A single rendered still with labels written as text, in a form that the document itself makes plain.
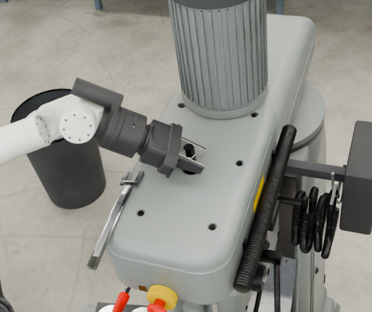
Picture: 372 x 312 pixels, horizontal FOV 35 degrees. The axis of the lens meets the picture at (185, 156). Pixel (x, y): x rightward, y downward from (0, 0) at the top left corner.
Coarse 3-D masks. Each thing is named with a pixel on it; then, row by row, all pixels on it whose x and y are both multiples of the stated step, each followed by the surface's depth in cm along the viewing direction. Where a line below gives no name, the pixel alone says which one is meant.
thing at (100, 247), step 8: (128, 176) 120; (136, 176) 119; (120, 184) 119; (128, 184) 118; (136, 184) 118; (120, 192) 117; (128, 192) 117; (120, 200) 115; (120, 208) 114; (112, 216) 113; (112, 224) 111; (104, 232) 110; (112, 232) 110; (104, 240) 109; (96, 248) 108; (104, 248) 107; (96, 256) 106; (88, 264) 105; (96, 264) 105
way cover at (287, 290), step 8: (272, 264) 197; (288, 264) 195; (296, 264) 194; (272, 272) 198; (280, 272) 197; (288, 272) 196; (272, 280) 199; (280, 280) 198; (288, 280) 197; (264, 288) 201; (272, 288) 200; (280, 288) 199; (288, 288) 198; (264, 296) 202; (272, 296) 201; (280, 296) 200; (288, 296) 199; (264, 304) 202; (272, 304) 201; (280, 304) 200; (288, 304) 199
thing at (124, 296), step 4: (124, 288) 124; (128, 288) 123; (120, 292) 122; (124, 292) 122; (128, 292) 123; (120, 296) 122; (124, 296) 122; (128, 296) 122; (116, 300) 121; (120, 300) 121; (124, 300) 121; (116, 304) 120; (120, 304) 120; (124, 304) 121; (116, 308) 120; (120, 308) 120
